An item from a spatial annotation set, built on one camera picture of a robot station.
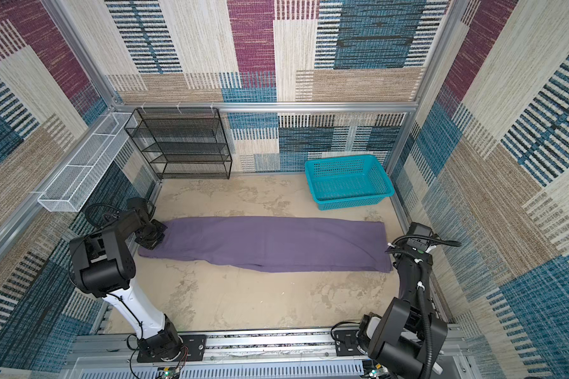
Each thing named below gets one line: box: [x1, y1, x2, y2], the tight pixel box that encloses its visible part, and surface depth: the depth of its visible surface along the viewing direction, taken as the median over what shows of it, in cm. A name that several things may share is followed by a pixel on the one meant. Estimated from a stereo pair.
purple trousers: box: [139, 217, 394, 274], surface depth 96 cm
